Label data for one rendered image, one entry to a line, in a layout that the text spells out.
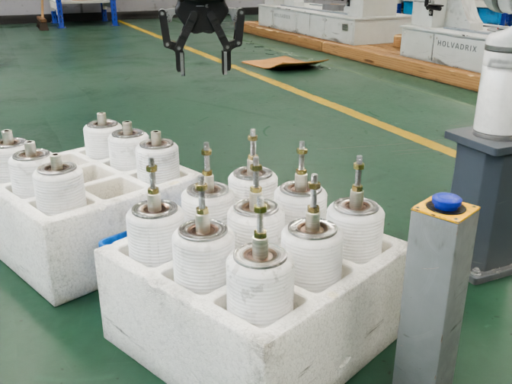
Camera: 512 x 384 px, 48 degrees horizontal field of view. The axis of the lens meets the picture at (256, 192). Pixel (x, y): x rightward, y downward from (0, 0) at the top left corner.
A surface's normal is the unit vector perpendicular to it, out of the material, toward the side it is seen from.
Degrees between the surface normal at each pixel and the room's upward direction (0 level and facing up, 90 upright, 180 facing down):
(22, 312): 0
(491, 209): 90
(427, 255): 90
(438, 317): 90
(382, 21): 90
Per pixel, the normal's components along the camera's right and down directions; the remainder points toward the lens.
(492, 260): 0.42, 0.33
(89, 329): 0.00, -0.93
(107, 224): 0.69, 0.27
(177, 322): -0.68, 0.27
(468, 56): -0.91, 0.15
